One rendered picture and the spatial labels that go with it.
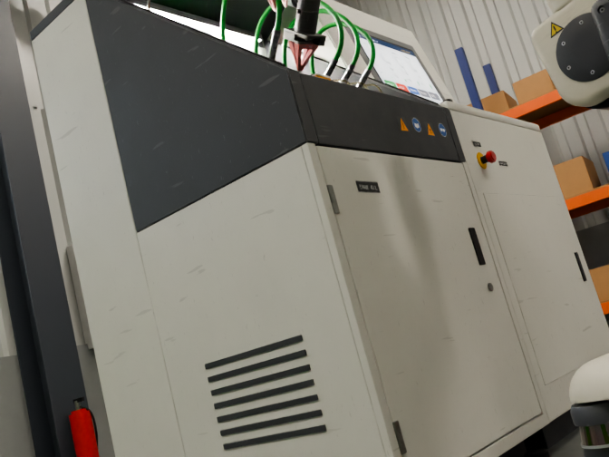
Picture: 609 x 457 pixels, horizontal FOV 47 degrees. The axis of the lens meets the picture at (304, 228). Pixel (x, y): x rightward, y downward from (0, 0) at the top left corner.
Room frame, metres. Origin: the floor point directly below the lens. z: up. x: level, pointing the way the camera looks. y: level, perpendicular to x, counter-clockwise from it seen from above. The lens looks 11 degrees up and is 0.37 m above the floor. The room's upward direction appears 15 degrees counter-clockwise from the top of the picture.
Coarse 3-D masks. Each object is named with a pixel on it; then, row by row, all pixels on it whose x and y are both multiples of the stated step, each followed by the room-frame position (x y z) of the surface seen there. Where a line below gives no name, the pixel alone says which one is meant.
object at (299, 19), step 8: (296, 16) 1.64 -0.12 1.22; (304, 16) 1.62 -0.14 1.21; (312, 16) 1.63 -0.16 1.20; (296, 24) 1.65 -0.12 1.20; (304, 24) 1.64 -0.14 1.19; (312, 24) 1.64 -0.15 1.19; (296, 32) 1.65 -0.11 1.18; (304, 32) 1.65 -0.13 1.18; (312, 32) 1.65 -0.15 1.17; (312, 40) 1.64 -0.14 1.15; (320, 40) 1.66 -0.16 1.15
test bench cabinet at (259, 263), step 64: (256, 192) 1.42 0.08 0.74; (320, 192) 1.32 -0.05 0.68; (192, 256) 1.56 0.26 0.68; (256, 256) 1.44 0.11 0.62; (320, 256) 1.34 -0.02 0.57; (192, 320) 1.59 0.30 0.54; (256, 320) 1.47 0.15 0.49; (320, 320) 1.37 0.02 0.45; (512, 320) 1.85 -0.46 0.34; (192, 384) 1.62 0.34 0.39; (256, 384) 1.50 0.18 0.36; (320, 384) 1.40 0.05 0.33; (192, 448) 1.66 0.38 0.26; (256, 448) 1.53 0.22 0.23; (320, 448) 1.42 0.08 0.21; (384, 448) 1.33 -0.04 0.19; (512, 448) 1.83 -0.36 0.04
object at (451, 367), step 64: (384, 192) 1.50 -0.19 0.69; (448, 192) 1.74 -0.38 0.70; (384, 256) 1.44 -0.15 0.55; (448, 256) 1.66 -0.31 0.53; (384, 320) 1.39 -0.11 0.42; (448, 320) 1.59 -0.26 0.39; (384, 384) 1.34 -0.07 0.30; (448, 384) 1.52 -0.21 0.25; (512, 384) 1.76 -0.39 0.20; (448, 448) 1.47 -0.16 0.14
